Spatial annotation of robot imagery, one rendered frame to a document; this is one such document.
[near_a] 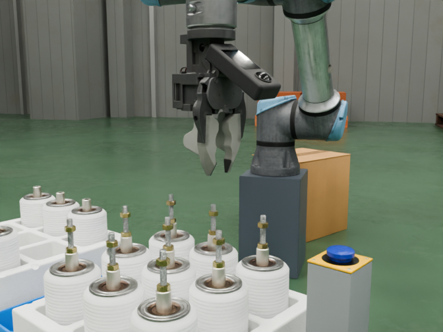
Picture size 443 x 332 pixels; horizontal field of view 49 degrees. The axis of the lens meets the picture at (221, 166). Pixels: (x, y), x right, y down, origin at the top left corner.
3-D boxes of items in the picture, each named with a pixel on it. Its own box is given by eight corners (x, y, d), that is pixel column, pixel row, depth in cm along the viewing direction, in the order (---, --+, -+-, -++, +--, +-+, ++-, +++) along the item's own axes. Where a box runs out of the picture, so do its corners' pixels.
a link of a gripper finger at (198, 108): (211, 143, 73) (217, 85, 73) (219, 144, 72) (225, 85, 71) (188, 141, 70) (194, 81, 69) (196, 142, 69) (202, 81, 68)
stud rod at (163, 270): (162, 298, 70) (161, 248, 68) (168, 299, 69) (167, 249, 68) (159, 301, 69) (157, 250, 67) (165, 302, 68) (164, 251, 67)
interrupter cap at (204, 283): (185, 287, 77) (185, 283, 77) (215, 273, 83) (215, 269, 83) (223, 300, 73) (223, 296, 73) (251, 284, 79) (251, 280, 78)
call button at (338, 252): (334, 255, 74) (335, 242, 74) (358, 261, 72) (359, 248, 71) (321, 262, 71) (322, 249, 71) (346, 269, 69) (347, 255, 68)
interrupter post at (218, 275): (207, 286, 78) (207, 267, 77) (217, 281, 80) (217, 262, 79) (219, 290, 76) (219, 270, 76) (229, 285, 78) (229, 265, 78)
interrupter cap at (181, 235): (146, 237, 102) (146, 234, 102) (175, 230, 107) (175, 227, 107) (167, 246, 97) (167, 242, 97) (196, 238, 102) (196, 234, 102)
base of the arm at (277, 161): (256, 166, 158) (256, 136, 156) (302, 168, 153) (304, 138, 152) (244, 175, 143) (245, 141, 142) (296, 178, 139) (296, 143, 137)
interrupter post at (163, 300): (160, 306, 71) (159, 285, 70) (175, 309, 70) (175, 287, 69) (152, 313, 68) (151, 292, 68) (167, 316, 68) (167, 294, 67)
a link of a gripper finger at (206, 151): (189, 171, 76) (194, 112, 76) (215, 176, 72) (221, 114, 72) (174, 171, 74) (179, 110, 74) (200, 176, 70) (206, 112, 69)
